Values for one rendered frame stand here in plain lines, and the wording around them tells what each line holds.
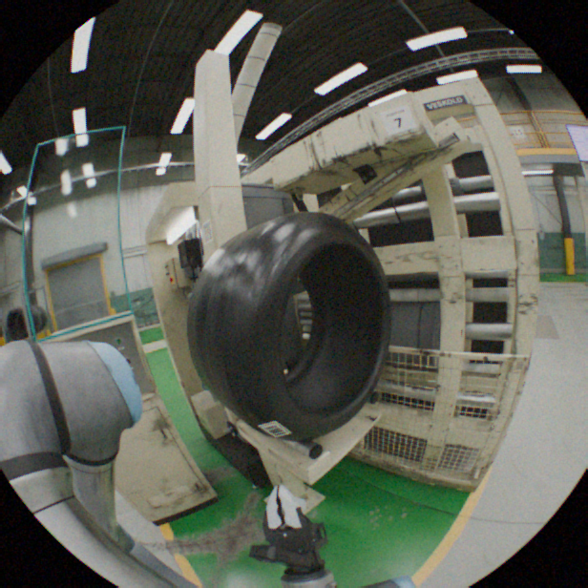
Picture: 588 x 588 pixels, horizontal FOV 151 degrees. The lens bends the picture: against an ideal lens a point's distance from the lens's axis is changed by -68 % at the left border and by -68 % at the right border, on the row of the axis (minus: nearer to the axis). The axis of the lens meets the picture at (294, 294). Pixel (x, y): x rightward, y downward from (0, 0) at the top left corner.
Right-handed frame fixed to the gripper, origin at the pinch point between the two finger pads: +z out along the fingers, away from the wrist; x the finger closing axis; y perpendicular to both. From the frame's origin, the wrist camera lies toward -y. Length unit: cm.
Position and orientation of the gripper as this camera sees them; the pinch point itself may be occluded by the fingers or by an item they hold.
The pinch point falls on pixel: (278, 491)
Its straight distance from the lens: 44.4
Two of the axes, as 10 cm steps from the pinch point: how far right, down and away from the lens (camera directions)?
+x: 8.6, -4.6, -2.1
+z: -1.8, -6.7, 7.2
